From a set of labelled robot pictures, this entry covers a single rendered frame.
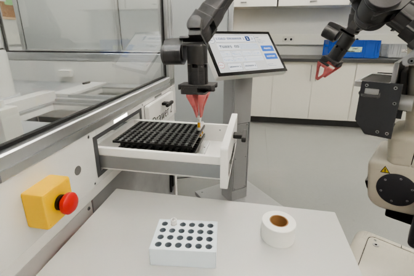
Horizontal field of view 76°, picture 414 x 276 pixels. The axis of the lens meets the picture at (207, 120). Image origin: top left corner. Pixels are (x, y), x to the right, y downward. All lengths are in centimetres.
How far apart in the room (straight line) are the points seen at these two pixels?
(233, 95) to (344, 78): 233
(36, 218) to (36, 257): 12
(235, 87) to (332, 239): 118
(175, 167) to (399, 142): 65
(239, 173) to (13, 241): 152
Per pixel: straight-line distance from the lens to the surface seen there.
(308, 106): 378
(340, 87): 381
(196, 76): 73
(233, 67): 154
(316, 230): 68
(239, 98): 170
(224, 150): 61
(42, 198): 55
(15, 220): 58
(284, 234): 59
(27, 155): 57
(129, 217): 69
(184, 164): 66
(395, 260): 147
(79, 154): 68
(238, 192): 199
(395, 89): 90
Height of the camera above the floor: 117
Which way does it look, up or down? 18 degrees down
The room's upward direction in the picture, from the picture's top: straight up
